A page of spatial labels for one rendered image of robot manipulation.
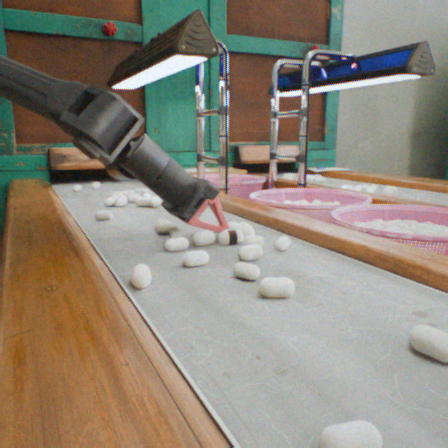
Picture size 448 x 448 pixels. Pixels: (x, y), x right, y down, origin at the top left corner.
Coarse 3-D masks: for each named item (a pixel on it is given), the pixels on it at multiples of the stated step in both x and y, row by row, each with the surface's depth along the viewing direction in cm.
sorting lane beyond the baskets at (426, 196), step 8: (280, 176) 165; (296, 176) 165; (320, 184) 140; (328, 184) 140; (336, 184) 140; (344, 184) 140; (352, 184) 140; (360, 184) 140; (368, 184) 140; (376, 184) 139; (376, 192) 122; (400, 192) 121; (408, 192) 121; (416, 192) 121; (424, 192) 121; (432, 192) 120; (424, 200) 106; (432, 200) 106; (440, 200) 106
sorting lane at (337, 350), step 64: (64, 192) 121; (128, 256) 57; (320, 256) 57; (192, 320) 38; (256, 320) 38; (320, 320) 38; (384, 320) 38; (192, 384) 28; (256, 384) 28; (320, 384) 28; (384, 384) 28
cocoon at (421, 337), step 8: (416, 328) 32; (424, 328) 32; (432, 328) 32; (416, 336) 32; (424, 336) 31; (432, 336) 31; (440, 336) 31; (416, 344) 32; (424, 344) 31; (432, 344) 31; (440, 344) 30; (424, 352) 31; (432, 352) 31; (440, 352) 30; (440, 360) 30
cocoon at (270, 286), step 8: (264, 280) 42; (272, 280) 42; (280, 280) 42; (288, 280) 42; (264, 288) 42; (272, 288) 42; (280, 288) 42; (288, 288) 42; (272, 296) 42; (280, 296) 42; (288, 296) 42
